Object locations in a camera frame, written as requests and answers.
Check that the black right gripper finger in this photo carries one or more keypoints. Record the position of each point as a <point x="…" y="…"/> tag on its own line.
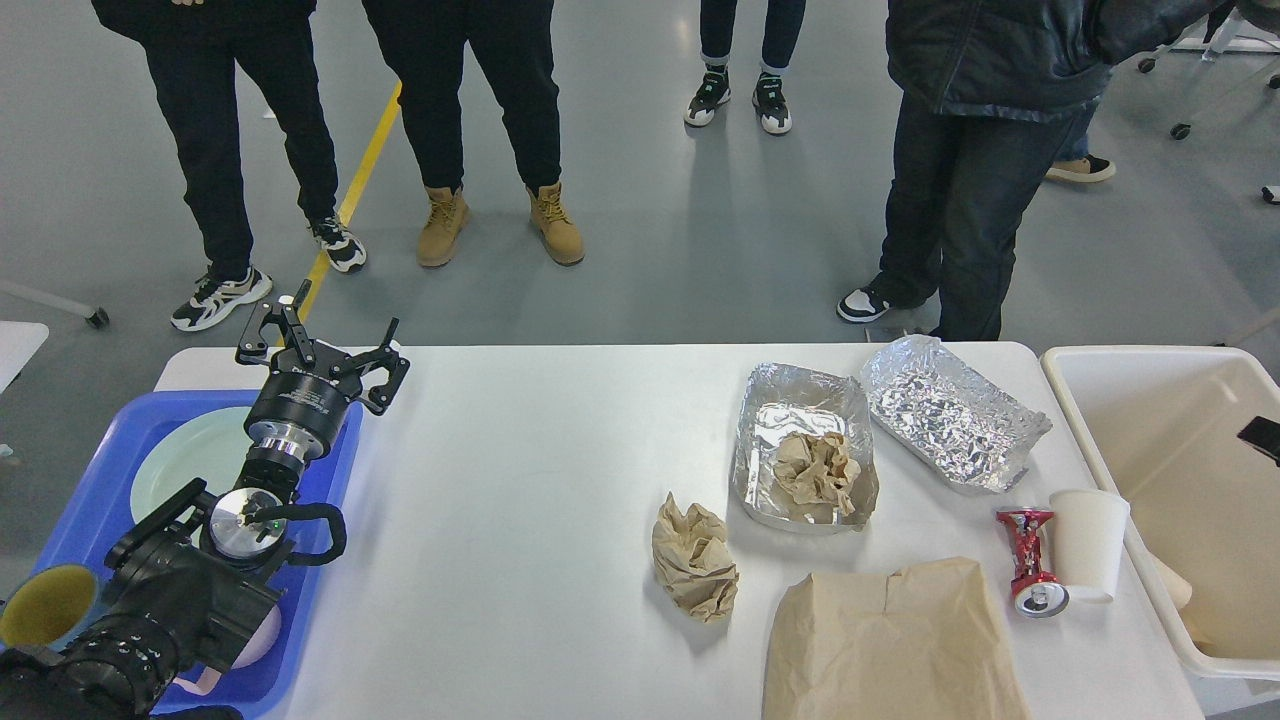
<point x="1263" y="435"/>

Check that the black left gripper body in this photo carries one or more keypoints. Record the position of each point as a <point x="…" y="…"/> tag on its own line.
<point x="301" y="408"/>

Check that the mint green plate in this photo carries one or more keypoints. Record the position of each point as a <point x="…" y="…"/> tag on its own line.
<point x="211" y="447"/>

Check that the pink mug maroon inside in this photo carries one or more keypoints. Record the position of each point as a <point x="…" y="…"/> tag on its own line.
<point x="262" y="640"/>

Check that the teal mug yellow inside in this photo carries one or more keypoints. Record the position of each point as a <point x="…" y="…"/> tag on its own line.
<point x="51" y="607"/>

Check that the aluminium foil tray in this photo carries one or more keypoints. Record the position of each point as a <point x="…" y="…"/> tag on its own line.
<point x="784" y="401"/>

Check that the brown paper bag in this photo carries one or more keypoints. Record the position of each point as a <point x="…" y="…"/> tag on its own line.
<point x="927" y="642"/>

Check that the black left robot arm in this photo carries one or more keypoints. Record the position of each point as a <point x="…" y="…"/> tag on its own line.
<point x="190" y="582"/>

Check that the beige plastic bin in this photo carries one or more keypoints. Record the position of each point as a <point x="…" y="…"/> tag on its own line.
<point x="1157" y="426"/>

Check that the blue plastic tray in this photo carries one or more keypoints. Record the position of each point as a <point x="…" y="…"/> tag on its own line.
<point x="99" y="515"/>

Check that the white side table corner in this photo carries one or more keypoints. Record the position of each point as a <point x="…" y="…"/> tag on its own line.
<point x="19" y="343"/>

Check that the crushed red soda can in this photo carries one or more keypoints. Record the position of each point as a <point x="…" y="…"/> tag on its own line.
<point x="1035" y="592"/>

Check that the person in black at left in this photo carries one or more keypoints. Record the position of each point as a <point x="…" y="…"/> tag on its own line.
<point x="193" y="50"/>

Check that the crumpled aluminium foil sheet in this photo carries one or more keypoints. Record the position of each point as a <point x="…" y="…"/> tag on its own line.
<point x="977" y="437"/>

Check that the office chair base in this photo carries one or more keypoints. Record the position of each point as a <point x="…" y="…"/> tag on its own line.
<point x="1207" y="88"/>

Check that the crumpled brown paper ball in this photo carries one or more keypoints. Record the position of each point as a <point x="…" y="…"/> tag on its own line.
<point x="692" y="561"/>

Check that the person in black puffer jacket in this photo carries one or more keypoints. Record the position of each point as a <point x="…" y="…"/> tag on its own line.
<point x="991" y="91"/>

